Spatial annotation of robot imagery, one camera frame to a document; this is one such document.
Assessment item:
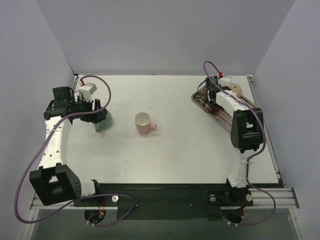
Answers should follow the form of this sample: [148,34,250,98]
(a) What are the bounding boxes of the green ceramic mug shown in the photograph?
[94,109,113,133]

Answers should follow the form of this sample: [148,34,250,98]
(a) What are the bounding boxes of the beige round mug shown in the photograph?
[229,83,243,98]

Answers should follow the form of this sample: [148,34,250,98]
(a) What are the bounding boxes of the pink ceramic mug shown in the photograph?
[134,112,157,134]

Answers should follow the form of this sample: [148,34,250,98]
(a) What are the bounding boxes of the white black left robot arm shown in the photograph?
[29,83,108,206]

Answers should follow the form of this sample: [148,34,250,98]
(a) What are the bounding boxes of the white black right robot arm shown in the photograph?
[205,76,266,205]

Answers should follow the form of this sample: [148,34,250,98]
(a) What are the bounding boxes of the metal serving tray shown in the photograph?
[191,86,257,133]

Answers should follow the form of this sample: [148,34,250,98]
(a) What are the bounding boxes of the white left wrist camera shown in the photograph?
[78,83,97,102]

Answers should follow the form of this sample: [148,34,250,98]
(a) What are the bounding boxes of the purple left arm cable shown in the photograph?
[13,74,138,228]

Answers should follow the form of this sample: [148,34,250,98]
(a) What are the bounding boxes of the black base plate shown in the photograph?
[74,183,253,220]

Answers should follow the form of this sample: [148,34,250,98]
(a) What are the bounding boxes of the aluminium rail frame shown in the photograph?
[29,74,300,211]

